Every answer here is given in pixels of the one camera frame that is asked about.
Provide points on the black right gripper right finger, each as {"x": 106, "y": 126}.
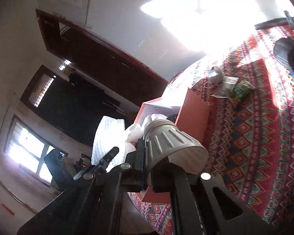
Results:
{"x": 204, "y": 206}

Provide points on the white knitted hat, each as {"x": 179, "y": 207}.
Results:
{"x": 109, "y": 134}

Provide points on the window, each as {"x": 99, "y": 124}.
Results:
{"x": 28, "y": 149}

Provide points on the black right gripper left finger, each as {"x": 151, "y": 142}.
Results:
{"x": 93, "y": 203}

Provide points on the grey ribbed cup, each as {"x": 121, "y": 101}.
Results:
{"x": 163, "y": 139}

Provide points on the crumpled silver wrapper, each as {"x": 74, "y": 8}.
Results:
{"x": 215, "y": 75}

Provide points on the green snack packet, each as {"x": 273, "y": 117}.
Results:
{"x": 240, "y": 91}

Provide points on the orange cardboard box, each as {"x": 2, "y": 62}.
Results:
{"x": 192, "y": 118}

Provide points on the black oval case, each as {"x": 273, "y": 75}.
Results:
{"x": 283, "y": 51}

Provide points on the dark wooden door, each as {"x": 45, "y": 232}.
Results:
{"x": 100, "y": 59}

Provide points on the red patterned bed cloth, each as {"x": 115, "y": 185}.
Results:
{"x": 251, "y": 142}

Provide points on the black selfie stick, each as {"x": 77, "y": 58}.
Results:
{"x": 287, "y": 20}

